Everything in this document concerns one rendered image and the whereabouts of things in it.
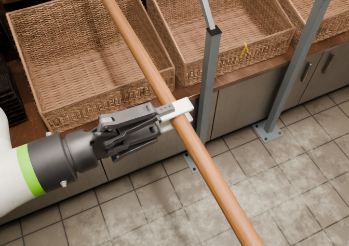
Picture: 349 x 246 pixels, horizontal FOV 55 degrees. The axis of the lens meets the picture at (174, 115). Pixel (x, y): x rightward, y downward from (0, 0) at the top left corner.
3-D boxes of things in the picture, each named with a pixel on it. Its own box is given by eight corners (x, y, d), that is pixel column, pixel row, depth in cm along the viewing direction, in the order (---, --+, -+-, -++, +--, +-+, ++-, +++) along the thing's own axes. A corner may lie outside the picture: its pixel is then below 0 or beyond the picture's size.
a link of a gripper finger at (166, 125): (160, 132, 63) (160, 134, 64) (193, 119, 65) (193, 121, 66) (154, 120, 65) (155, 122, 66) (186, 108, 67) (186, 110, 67)
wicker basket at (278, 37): (144, 24, 173) (139, -25, 151) (238, -2, 187) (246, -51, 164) (183, 90, 148) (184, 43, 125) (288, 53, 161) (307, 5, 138)
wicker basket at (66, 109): (26, 59, 158) (2, 11, 136) (136, 26, 172) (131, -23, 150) (51, 138, 133) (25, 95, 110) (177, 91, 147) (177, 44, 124)
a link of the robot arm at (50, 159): (53, 205, 58) (35, 183, 51) (38, 152, 64) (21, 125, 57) (86, 191, 60) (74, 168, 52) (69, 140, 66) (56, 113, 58)
